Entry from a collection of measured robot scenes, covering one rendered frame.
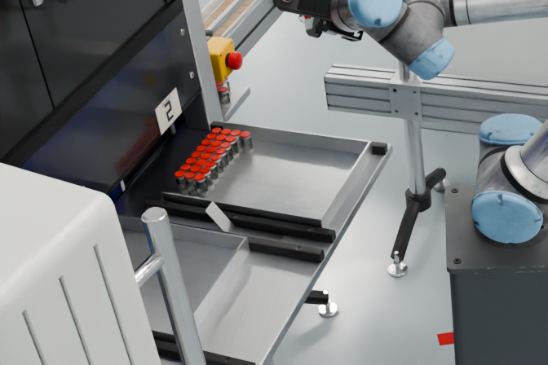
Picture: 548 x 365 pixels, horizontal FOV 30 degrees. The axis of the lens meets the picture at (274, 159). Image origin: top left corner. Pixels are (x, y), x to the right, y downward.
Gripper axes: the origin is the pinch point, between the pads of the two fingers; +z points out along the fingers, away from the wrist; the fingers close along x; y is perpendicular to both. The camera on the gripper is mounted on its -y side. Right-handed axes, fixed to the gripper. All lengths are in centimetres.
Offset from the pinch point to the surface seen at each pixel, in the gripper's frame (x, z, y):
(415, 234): -37, 116, 80
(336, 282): -57, 108, 57
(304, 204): -34.2, 3.6, 10.7
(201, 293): -54, -10, -6
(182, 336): -48, -81, -22
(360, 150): -20.9, 11.7, 21.1
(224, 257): -47.4, -3.1, -2.8
